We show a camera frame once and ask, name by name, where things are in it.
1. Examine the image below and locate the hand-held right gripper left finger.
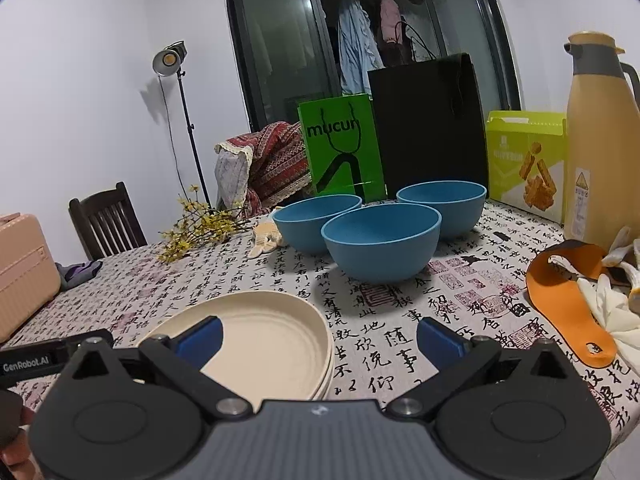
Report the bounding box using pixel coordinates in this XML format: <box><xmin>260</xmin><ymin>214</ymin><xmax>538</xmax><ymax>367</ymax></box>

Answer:
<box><xmin>59</xmin><ymin>315</ymin><xmax>255</xmax><ymax>420</ymax></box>

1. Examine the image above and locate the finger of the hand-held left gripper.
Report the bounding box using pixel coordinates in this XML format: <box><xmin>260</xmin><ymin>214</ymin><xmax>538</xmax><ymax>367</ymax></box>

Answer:
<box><xmin>51</xmin><ymin>328</ymin><xmax>116</xmax><ymax>362</ymax></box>

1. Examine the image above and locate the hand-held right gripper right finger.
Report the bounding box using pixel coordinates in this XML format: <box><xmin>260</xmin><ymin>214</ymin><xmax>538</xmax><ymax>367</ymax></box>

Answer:
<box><xmin>386</xmin><ymin>316</ymin><xmax>585</xmax><ymax>421</ymax></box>

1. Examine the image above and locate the cream ridged plate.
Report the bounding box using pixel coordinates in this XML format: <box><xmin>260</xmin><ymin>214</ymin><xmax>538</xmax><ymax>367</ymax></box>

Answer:
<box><xmin>300</xmin><ymin>355</ymin><xmax>335</xmax><ymax>402</ymax></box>
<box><xmin>135</xmin><ymin>290</ymin><xmax>335</xmax><ymax>402</ymax></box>

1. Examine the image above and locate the blue bowl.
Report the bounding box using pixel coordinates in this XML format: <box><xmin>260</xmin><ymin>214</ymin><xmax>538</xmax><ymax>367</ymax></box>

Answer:
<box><xmin>272</xmin><ymin>194</ymin><xmax>363</xmax><ymax>254</ymax></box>
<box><xmin>321</xmin><ymin>205</ymin><xmax>442</xmax><ymax>281</ymax></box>
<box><xmin>396</xmin><ymin>181</ymin><xmax>487</xmax><ymax>239</ymax></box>

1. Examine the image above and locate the person's left hand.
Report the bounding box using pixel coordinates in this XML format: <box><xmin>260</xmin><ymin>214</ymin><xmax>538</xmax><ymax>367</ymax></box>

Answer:
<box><xmin>0</xmin><ymin>406</ymin><xmax>37</xmax><ymax>480</ymax></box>

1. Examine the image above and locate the calligraphy printed tablecloth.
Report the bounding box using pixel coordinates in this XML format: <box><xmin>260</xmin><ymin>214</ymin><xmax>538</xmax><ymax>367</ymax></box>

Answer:
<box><xmin>0</xmin><ymin>195</ymin><xmax>640</xmax><ymax>480</ymax></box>

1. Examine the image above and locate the grey purple pouch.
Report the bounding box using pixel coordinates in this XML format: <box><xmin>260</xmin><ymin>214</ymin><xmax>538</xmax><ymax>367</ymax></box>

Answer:
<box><xmin>55</xmin><ymin>260</ymin><xmax>104</xmax><ymax>291</ymax></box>

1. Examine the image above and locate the pink hard-shell suitcase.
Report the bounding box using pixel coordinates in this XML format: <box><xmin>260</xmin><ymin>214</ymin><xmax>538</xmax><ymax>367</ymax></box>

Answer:
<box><xmin>0</xmin><ymin>212</ymin><xmax>56</xmax><ymax>344</ymax></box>

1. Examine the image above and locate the yellow flower branch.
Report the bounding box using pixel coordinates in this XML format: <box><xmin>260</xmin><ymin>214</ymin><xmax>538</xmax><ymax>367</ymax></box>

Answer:
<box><xmin>157</xmin><ymin>184</ymin><xmax>251</xmax><ymax>264</ymax></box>

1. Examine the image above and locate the dark wooden chair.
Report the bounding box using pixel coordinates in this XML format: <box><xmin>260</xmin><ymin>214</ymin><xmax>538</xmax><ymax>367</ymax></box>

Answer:
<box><xmin>68</xmin><ymin>181</ymin><xmax>149</xmax><ymax>261</ymax></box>

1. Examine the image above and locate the yellow white knit glove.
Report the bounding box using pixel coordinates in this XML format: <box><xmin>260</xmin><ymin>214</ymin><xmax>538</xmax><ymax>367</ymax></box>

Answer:
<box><xmin>247</xmin><ymin>220</ymin><xmax>289</xmax><ymax>260</ymax></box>

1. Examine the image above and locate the white quilted cushion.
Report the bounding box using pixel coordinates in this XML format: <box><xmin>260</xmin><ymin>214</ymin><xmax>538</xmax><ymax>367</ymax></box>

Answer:
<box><xmin>215</xmin><ymin>142</ymin><xmax>256</xmax><ymax>211</ymax></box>

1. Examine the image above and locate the yellow-green snack box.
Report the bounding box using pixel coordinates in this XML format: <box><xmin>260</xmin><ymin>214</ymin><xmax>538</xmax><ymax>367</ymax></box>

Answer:
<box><xmin>486</xmin><ymin>111</ymin><xmax>569</xmax><ymax>226</ymax></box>

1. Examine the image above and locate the chair with patterned blanket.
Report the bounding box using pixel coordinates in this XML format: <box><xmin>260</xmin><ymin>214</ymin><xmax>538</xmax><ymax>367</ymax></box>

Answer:
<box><xmin>227</xmin><ymin>121</ymin><xmax>314</xmax><ymax>211</ymax></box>

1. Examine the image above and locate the green paper bag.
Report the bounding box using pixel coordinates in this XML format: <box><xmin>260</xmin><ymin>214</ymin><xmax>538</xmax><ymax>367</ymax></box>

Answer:
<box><xmin>298</xmin><ymin>94</ymin><xmax>387</xmax><ymax>204</ymax></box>

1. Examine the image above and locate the black paper bag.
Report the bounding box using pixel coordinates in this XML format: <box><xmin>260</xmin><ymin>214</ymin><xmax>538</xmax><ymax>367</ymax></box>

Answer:
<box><xmin>367</xmin><ymin>20</ymin><xmax>490</xmax><ymax>201</ymax></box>

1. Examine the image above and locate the beige thermos jug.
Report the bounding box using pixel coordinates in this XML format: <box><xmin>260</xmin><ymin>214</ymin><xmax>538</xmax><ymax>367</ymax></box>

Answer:
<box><xmin>564</xmin><ymin>31</ymin><xmax>640</xmax><ymax>254</ymax></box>

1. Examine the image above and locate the studio light on stand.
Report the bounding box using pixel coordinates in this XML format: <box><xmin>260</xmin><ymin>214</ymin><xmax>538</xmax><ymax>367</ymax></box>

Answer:
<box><xmin>152</xmin><ymin>41</ymin><xmax>216</xmax><ymax>212</ymax></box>

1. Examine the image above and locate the dark sliding glass door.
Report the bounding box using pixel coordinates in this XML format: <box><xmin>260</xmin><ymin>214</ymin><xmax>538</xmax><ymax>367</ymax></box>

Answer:
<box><xmin>222</xmin><ymin>0</ymin><xmax>521</xmax><ymax>134</ymax></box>

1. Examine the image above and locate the hanging blue garment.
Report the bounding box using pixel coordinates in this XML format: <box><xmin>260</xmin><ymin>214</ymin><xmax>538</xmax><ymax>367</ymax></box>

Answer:
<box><xmin>337</xmin><ymin>0</ymin><xmax>386</xmax><ymax>96</ymax></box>

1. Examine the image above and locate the hanging pink garment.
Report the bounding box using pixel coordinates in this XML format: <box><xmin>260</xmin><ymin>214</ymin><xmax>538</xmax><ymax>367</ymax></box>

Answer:
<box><xmin>378</xmin><ymin>0</ymin><xmax>401</xmax><ymax>44</ymax></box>

